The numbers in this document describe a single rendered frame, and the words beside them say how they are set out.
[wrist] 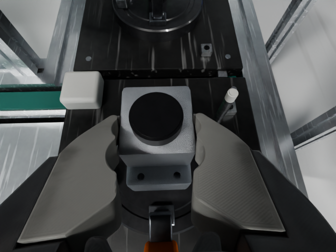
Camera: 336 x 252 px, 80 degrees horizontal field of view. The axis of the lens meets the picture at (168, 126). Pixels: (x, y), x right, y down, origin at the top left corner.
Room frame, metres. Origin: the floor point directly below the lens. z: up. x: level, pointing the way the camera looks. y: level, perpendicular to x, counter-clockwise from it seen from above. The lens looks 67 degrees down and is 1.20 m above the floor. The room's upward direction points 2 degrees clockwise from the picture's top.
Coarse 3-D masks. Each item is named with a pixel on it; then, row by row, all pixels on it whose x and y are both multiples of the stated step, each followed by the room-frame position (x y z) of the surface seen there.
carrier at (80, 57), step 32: (96, 0) 0.32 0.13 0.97; (128, 0) 0.29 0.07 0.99; (192, 0) 0.30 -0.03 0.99; (224, 0) 0.33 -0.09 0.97; (96, 32) 0.25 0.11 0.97; (128, 32) 0.25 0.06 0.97; (160, 32) 0.23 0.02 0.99; (192, 32) 0.25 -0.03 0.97; (224, 32) 0.26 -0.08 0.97; (96, 64) 0.19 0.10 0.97; (128, 64) 0.19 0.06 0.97; (160, 64) 0.19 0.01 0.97; (192, 64) 0.19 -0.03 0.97; (224, 64) 0.19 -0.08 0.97
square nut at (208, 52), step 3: (201, 45) 0.22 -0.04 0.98; (204, 45) 0.22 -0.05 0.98; (207, 45) 0.22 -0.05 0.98; (210, 45) 0.22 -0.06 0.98; (201, 48) 0.21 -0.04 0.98; (204, 48) 0.22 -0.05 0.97; (207, 48) 0.22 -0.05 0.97; (210, 48) 0.21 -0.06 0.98; (201, 51) 0.21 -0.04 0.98; (204, 51) 0.21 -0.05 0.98; (207, 51) 0.21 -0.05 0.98; (210, 51) 0.21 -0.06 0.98; (201, 54) 0.21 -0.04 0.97; (204, 54) 0.21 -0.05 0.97; (207, 54) 0.21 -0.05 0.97; (210, 54) 0.21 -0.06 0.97
